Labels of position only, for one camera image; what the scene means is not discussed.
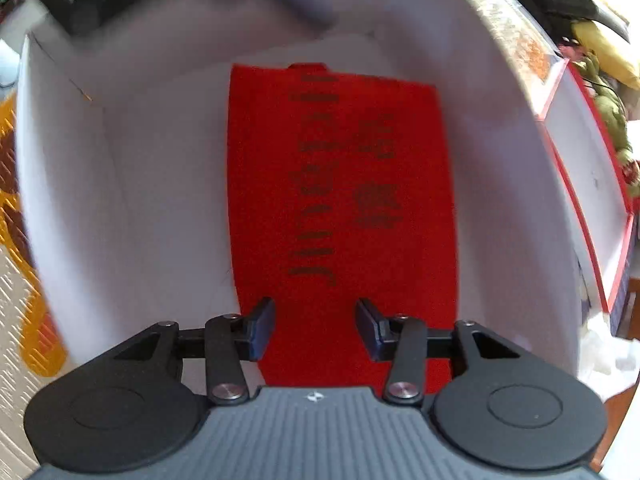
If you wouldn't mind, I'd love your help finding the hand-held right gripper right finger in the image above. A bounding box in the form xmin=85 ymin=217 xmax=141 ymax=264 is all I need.
xmin=354 ymin=297 xmax=526 ymax=406

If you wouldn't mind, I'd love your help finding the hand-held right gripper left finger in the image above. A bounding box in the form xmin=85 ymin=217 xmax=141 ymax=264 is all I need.
xmin=112 ymin=296 xmax=277 ymax=406

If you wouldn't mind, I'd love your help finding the red shopping bag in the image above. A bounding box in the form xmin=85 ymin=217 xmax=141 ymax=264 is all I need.
xmin=227 ymin=62 xmax=460 ymax=396

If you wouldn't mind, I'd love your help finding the white cardboard box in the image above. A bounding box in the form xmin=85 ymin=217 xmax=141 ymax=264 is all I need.
xmin=15 ymin=0 xmax=586 ymax=391

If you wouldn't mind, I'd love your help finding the white plastic bag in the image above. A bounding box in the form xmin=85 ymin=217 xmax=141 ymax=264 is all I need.
xmin=580 ymin=310 xmax=640 ymax=401

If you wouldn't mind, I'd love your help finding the white lid with red rim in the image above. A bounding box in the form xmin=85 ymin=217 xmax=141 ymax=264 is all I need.
xmin=537 ymin=55 xmax=640 ymax=326

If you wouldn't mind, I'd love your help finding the colourful pile of clothes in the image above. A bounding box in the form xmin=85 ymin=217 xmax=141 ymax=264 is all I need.
xmin=480 ymin=0 xmax=640 ymax=186

